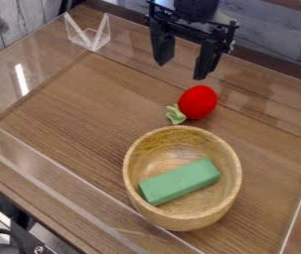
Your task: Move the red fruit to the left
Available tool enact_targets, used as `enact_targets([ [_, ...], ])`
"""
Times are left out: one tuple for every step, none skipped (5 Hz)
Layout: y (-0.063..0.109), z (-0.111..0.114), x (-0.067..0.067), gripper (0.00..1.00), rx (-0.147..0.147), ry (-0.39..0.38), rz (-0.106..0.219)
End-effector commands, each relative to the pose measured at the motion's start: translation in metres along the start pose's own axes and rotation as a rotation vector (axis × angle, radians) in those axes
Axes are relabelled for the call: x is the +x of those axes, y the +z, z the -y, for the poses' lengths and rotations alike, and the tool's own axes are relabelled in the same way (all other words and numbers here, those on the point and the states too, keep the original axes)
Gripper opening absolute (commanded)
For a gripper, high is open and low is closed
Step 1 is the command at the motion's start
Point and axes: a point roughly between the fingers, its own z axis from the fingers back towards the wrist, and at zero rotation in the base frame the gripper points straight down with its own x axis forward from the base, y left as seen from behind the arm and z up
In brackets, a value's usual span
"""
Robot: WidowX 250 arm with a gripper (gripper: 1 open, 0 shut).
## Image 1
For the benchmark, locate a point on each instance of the red felt fruit green stem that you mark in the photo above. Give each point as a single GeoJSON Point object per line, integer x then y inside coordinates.
{"type": "Point", "coordinates": [195, 104]}

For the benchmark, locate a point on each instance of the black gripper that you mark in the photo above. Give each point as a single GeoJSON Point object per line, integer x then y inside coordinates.
{"type": "Point", "coordinates": [198, 21]}

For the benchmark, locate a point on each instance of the clear acrylic corner bracket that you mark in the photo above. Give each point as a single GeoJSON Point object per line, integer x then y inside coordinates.
{"type": "Point", "coordinates": [88, 38]}

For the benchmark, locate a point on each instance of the wooden bowl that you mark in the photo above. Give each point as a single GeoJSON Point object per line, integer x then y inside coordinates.
{"type": "Point", "coordinates": [166, 149]}

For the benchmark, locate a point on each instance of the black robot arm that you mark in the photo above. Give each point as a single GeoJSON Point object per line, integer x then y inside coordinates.
{"type": "Point", "coordinates": [198, 22]}

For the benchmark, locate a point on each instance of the black metal stand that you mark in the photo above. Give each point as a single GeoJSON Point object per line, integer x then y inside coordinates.
{"type": "Point", "coordinates": [25, 241]}

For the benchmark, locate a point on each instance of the green rectangular block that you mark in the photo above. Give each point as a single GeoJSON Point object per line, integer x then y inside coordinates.
{"type": "Point", "coordinates": [178, 182]}

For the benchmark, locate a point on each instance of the clear acrylic tray wall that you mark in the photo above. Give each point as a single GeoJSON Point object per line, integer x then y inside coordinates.
{"type": "Point", "coordinates": [76, 106]}

